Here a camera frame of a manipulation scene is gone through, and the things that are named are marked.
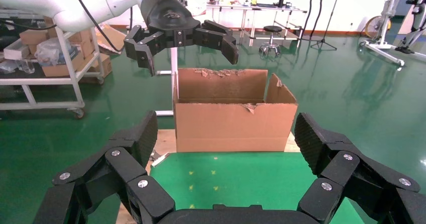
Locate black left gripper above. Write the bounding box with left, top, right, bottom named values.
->
left=124, top=0, right=240, bottom=77

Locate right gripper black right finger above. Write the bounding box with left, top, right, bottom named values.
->
left=294, top=111, right=426, bottom=224

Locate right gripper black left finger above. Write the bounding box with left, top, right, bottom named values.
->
left=33, top=110, right=176, bottom=224

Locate loose flattened cardboard sheet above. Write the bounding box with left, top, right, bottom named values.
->
left=94, top=23, right=129, bottom=55

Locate cardboard box beside rack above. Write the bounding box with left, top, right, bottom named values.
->
left=79, top=53, right=113, bottom=84

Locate brown stacked cardboard box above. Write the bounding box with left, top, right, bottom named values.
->
left=68, top=28, right=96, bottom=59

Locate large open cardboard carton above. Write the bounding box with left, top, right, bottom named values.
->
left=173, top=67, right=299, bottom=153

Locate wide low cardboard box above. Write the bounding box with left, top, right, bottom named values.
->
left=42, top=51, right=86, bottom=78

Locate large brown shelf carton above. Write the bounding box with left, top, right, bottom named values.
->
left=43, top=15, right=57, bottom=30

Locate small brown cardboard box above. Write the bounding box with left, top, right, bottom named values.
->
left=19, top=29, right=51, bottom=47

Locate flat white box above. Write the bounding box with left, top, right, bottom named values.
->
left=4, top=39, right=32, bottom=61

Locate white metal desk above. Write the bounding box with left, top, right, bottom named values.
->
left=155, top=46, right=180, bottom=117

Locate silver metal clamp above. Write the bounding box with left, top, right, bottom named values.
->
left=150, top=151, right=171, bottom=167

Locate black round swivel stool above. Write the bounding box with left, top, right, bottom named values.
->
left=259, top=25, right=283, bottom=56

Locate green cloth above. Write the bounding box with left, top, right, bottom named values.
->
left=150, top=152, right=365, bottom=224

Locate white wheeled shelf rack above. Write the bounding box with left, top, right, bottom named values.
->
left=0, top=9, right=105, bottom=119

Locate clear plastic bag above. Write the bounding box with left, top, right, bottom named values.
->
left=35, top=37, right=80, bottom=67

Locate clear plastic bottle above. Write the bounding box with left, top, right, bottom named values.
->
left=0, top=58, right=37, bottom=75

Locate yellow wheel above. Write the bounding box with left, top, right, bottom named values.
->
left=365, top=15, right=393, bottom=40

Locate grey black exercise machine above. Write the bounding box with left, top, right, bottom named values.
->
left=396, top=0, right=426, bottom=55

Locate long white frame table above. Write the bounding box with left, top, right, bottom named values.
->
left=206, top=1, right=308, bottom=46

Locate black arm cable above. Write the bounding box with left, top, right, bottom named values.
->
left=0, top=0, right=134, bottom=53

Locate black curved hose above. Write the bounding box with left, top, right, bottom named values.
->
left=312, top=0, right=325, bottom=33
left=305, top=0, right=315, bottom=24

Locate white exercise machine frame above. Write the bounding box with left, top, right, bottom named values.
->
left=359, top=0, right=413, bottom=67

